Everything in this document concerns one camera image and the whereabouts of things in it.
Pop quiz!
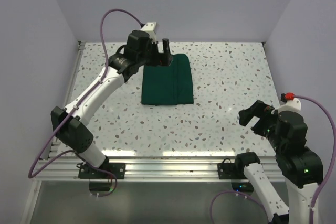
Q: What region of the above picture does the green surgical cloth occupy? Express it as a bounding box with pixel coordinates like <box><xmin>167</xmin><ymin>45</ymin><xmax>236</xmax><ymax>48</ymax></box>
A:
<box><xmin>141</xmin><ymin>54</ymin><xmax>194</xmax><ymax>106</ymax></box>

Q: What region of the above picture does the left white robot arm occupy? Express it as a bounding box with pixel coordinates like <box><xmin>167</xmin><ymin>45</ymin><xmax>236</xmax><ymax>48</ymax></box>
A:
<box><xmin>51</xmin><ymin>30</ymin><xmax>173</xmax><ymax>178</ymax></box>

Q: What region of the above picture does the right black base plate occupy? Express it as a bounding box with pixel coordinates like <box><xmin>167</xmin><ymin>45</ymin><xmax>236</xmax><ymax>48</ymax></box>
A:
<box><xmin>217</xmin><ymin>158</ymin><xmax>247</xmax><ymax>180</ymax></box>

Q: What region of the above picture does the aluminium left side rail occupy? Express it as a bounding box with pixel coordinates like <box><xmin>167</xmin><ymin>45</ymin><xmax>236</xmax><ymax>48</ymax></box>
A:
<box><xmin>39</xmin><ymin>41</ymin><xmax>86</xmax><ymax>160</ymax></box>

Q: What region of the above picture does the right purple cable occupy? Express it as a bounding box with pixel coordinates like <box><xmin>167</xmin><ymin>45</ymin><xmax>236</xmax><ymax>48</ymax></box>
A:
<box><xmin>209</xmin><ymin>94</ymin><xmax>336</xmax><ymax>224</ymax></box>

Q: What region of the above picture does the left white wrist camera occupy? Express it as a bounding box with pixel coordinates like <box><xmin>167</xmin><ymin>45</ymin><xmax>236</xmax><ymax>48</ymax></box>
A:
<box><xmin>141</xmin><ymin>22</ymin><xmax>159</xmax><ymax>42</ymax></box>

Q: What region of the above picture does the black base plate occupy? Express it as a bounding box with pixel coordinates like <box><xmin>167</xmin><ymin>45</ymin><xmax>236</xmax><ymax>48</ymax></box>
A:
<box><xmin>76</xmin><ymin>162</ymin><xmax>126</xmax><ymax>179</ymax></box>
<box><xmin>217</xmin><ymin>158</ymin><xmax>247</xmax><ymax>180</ymax></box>

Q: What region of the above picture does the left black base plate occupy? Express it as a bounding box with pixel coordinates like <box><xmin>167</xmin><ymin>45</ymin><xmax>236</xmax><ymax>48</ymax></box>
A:
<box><xmin>76</xmin><ymin>162</ymin><xmax>126</xmax><ymax>179</ymax></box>

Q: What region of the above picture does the aluminium front rail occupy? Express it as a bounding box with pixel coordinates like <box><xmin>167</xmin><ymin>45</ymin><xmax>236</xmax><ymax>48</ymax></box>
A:
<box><xmin>33</xmin><ymin>155</ymin><xmax>289</xmax><ymax>183</ymax></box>

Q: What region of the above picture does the aluminium rail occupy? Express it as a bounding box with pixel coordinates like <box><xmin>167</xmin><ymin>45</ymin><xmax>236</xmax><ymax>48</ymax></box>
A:
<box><xmin>33</xmin><ymin>155</ymin><xmax>289</xmax><ymax>183</ymax></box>
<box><xmin>39</xmin><ymin>41</ymin><xmax>86</xmax><ymax>160</ymax></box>

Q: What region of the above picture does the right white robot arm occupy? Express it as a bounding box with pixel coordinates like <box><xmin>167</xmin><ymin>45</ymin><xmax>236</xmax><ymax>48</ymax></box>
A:
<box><xmin>234</xmin><ymin>99</ymin><xmax>323</xmax><ymax>223</ymax></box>

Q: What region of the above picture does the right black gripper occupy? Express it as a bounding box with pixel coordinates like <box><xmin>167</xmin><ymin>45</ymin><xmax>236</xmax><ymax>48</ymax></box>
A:
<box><xmin>239</xmin><ymin>98</ymin><xmax>285</xmax><ymax>151</ymax></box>

